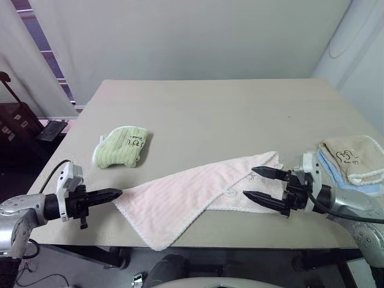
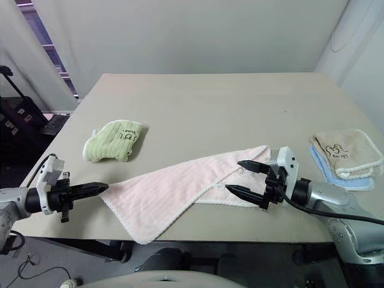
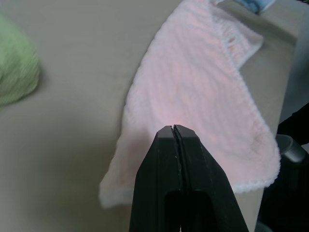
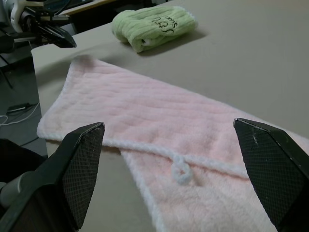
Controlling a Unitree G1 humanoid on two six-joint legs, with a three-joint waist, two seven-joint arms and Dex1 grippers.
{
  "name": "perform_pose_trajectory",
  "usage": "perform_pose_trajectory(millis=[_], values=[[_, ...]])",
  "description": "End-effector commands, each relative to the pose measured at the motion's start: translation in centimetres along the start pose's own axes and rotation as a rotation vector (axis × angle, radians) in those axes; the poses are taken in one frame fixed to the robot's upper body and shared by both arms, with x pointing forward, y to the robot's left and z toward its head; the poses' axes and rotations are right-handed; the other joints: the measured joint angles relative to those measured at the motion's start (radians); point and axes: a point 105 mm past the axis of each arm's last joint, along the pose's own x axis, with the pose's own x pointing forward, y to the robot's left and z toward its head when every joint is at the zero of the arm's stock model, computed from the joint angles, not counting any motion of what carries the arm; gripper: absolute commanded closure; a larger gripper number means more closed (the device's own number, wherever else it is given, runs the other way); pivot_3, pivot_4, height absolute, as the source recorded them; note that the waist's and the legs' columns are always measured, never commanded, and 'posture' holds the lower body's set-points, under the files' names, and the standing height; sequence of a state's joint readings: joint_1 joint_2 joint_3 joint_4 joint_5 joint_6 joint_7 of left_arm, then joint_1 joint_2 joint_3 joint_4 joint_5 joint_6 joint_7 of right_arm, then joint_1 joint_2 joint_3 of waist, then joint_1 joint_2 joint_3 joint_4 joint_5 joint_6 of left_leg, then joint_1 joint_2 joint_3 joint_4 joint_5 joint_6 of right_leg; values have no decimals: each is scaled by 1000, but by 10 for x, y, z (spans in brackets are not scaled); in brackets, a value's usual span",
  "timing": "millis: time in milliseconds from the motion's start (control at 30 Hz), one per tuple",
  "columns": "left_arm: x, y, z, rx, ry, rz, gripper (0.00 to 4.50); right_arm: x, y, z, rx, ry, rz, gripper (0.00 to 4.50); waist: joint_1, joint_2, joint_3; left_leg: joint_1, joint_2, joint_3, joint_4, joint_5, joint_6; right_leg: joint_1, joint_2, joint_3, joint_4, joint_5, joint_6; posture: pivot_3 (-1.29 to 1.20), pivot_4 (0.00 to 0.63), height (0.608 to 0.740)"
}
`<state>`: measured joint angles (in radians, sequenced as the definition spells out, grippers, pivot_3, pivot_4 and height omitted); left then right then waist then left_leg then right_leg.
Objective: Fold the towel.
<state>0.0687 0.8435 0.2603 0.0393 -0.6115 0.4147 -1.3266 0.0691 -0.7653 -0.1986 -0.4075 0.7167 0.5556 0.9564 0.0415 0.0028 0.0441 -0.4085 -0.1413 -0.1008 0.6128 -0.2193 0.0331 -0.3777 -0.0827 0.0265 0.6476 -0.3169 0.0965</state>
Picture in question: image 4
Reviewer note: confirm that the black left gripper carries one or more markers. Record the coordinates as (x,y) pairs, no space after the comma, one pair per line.
(41,18)

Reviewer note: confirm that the pink fluffy towel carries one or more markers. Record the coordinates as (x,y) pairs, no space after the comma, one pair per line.
(144,116)

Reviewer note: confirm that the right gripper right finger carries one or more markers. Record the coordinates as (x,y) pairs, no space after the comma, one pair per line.
(272,174)

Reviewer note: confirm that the green ribbed towel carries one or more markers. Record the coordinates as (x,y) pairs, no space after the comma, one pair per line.
(144,26)

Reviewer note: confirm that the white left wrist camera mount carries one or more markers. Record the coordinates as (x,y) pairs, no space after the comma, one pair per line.
(15,14)

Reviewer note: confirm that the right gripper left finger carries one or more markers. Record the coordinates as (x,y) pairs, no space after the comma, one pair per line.
(72,169)

